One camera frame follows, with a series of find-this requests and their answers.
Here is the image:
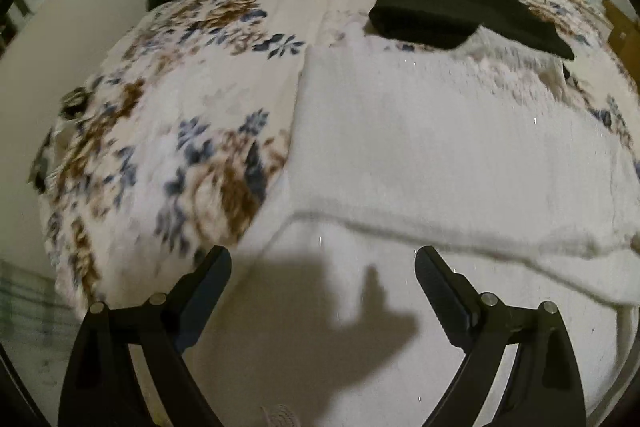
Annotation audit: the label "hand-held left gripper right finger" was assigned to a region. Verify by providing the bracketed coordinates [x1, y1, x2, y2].
[414, 245, 587, 427]

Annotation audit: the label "floral printed bed blanket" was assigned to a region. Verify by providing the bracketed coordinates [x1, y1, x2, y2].
[27, 0, 640, 313]

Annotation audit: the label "white fluffy garment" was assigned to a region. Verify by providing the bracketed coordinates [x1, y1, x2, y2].
[187, 27, 640, 427]

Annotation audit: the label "wooden nightstand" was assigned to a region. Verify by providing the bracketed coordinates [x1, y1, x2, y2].
[601, 0, 640, 58]

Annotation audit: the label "black folded garment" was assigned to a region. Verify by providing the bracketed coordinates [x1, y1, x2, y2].
[368, 0, 576, 60]

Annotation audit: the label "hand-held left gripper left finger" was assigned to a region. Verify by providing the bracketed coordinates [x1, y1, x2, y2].
[57, 245, 233, 427]

